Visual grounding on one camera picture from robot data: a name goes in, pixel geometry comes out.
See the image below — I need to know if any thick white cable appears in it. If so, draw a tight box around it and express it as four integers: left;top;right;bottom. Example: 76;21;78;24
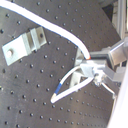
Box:
7;0;92;61

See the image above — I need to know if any metal cable clip bracket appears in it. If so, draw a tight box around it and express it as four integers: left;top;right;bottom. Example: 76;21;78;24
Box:
2;27;47;65

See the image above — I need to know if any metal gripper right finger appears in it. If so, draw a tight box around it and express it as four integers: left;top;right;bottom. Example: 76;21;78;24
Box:
75;50;125;86

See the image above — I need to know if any aluminium frame post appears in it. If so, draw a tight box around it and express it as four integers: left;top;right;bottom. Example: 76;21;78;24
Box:
112;0;128;38

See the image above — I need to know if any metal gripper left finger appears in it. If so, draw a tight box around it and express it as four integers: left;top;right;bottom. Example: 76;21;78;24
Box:
90;37;128;66

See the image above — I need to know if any black perforated breadboard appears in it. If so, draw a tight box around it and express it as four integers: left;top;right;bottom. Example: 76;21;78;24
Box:
0;0;128;128

